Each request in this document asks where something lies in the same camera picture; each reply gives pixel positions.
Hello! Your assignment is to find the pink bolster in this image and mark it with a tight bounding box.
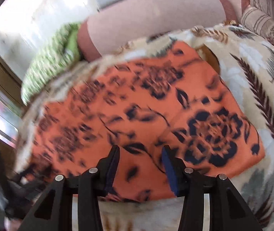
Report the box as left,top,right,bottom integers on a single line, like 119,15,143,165
77,0,238,61

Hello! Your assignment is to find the leaf print blanket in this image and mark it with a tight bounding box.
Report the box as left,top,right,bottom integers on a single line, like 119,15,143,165
14,23,274,231

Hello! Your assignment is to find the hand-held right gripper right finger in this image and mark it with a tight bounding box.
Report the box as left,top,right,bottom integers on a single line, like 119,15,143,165
161,145,264,231

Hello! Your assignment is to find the green checked pillow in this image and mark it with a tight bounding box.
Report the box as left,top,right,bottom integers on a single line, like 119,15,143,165
21,22,85,105

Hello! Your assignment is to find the striped cushion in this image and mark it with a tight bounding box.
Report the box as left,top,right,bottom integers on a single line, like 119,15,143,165
240,0,274,61

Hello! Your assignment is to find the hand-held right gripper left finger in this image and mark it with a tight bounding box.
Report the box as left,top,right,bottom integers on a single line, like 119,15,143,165
19,145,120,231

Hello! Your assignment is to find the orange floral garment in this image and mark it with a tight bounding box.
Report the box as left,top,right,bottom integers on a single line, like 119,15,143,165
15,41,265,202

